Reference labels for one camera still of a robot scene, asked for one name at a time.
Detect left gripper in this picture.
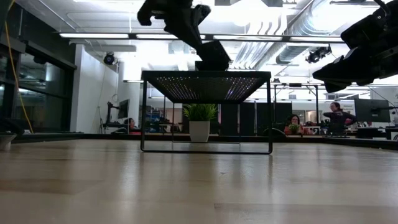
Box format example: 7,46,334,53
136,0,213,63

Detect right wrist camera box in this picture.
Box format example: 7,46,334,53
343,11,387,50

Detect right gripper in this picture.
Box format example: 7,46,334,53
312,42,398,95

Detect long overhead light bar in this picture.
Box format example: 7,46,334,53
58,32,346,44

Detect black framed glass partition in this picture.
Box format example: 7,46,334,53
0,0,78,134

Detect black desk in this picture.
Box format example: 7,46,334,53
354,126,398,140

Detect black metal gantry frame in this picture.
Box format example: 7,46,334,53
273,82,320,128

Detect large black monitor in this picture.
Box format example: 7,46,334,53
354,98,392,123

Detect black monitor stand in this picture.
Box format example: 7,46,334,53
106,101,119,124

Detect small black monitor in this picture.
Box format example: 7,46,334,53
117,98,130,119

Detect black metal table frame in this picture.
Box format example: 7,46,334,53
12,132,398,151

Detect green plant in white pot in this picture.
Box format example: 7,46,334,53
182,102,218,143

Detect black perforated metal shelf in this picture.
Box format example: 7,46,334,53
140,70,274,155

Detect yellow cable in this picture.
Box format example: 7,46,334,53
4,0,34,134

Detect black partition panels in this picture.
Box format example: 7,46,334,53
220,101,293,136

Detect person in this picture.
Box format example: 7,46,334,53
123,117,141,135
284,114,305,136
323,101,358,135

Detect black ceiling spotlight cluster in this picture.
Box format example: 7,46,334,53
305,44,333,64

